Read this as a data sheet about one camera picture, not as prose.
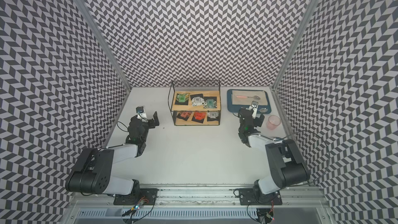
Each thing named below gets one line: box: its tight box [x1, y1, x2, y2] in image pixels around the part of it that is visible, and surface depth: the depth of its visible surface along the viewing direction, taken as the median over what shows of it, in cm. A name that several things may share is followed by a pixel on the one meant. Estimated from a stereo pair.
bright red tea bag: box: [191, 111, 207, 124], surface depth 102 cm
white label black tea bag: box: [189, 93, 205, 107], surface depth 91 cm
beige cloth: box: [232, 90, 268, 106], surface depth 114 cm
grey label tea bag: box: [207, 110, 219, 119], surface depth 104 cm
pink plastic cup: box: [266, 115, 282, 131], surface depth 96 cm
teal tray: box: [226, 89, 272, 115], surface depth 110 cm
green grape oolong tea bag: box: [174, 92, 190, 106], surface depth 93 cm
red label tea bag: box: [176, 110, 193, 121], surface depth 103 cm
